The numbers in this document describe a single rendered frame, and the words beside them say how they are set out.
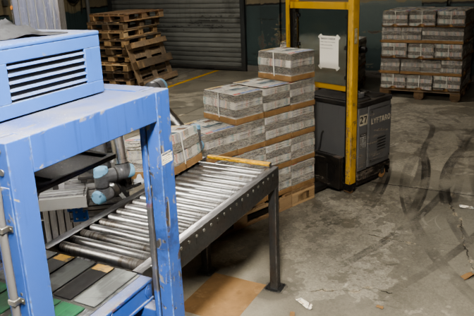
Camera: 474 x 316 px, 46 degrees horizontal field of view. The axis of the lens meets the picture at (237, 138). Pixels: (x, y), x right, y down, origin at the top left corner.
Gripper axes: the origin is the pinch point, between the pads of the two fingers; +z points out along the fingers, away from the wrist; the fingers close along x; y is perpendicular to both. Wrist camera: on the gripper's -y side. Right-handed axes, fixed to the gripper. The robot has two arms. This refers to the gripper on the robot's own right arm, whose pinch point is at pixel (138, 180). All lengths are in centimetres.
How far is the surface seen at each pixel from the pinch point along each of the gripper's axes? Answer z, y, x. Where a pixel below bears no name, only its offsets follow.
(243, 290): 33, -84, -36
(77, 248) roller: -80, -3, -28
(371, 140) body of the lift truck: 242, -46, -67
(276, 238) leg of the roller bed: 42, -52, -60
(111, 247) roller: -74, -5, -41
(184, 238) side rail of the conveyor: -55, -8, -66
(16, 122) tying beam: -139, 64, -83
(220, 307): 11, -84, -32
